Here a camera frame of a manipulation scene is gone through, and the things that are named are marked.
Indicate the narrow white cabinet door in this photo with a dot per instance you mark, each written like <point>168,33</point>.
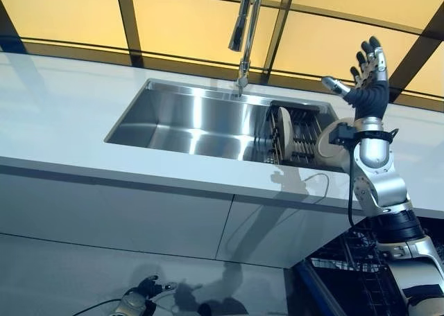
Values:
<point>277,233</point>

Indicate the stainless steel sink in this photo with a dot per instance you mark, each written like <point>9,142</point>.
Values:
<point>190,122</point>

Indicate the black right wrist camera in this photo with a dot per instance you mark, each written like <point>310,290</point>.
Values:
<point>343,132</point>

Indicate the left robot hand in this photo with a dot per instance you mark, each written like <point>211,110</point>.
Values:
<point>149,288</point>

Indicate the cream round plate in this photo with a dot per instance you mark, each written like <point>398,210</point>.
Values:
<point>327,153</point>
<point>285,132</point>

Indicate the chrome gooseneck faucet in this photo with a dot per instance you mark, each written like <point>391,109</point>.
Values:
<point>251,25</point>

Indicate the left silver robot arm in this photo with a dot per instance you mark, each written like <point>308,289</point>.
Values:
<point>133,305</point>

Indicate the wide white cabinet door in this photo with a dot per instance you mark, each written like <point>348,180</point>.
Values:
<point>104,208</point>

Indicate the black dish rack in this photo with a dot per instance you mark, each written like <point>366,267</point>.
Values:
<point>307,129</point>

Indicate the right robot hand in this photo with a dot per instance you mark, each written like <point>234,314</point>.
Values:
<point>369,97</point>

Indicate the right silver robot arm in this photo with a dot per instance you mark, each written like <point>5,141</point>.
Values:
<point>381,191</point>

